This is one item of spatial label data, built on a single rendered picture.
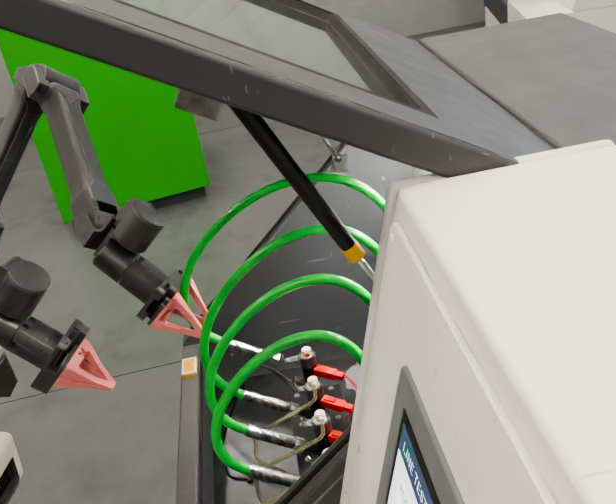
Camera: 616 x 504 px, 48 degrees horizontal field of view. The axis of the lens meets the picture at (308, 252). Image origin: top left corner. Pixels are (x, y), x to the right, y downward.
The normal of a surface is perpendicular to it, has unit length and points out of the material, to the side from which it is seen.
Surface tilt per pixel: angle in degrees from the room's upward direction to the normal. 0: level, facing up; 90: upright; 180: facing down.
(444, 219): 0
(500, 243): 0
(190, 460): 0
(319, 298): 90
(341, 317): 90
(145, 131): 90
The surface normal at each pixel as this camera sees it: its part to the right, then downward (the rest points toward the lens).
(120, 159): 0.32, 0.43
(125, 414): -0.15, -0.86
